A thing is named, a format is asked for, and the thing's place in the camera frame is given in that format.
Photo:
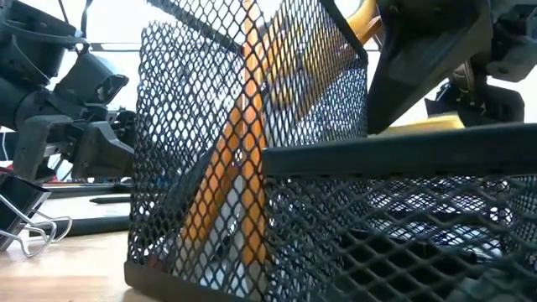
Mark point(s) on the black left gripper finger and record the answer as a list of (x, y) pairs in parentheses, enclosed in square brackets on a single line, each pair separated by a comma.
[(105, 155), (33, 147)]

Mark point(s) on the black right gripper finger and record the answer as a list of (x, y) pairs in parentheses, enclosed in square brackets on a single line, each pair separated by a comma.
[(499, 105), (419, 50)]

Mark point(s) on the slim black pen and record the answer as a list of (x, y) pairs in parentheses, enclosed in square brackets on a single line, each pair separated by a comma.
[(109, 199)]

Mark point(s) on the black marker pen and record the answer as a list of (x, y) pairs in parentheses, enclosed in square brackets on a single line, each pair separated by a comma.
[(92, 225)]

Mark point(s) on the black mesh desk organizer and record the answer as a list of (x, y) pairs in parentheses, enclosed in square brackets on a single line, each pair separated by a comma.
[(377, 155)]

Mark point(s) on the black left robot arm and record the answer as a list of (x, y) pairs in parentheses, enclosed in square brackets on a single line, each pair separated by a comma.
[(21, 100)]

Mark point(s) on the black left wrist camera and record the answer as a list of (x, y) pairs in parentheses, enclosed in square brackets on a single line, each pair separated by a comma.
[(88, 79)]

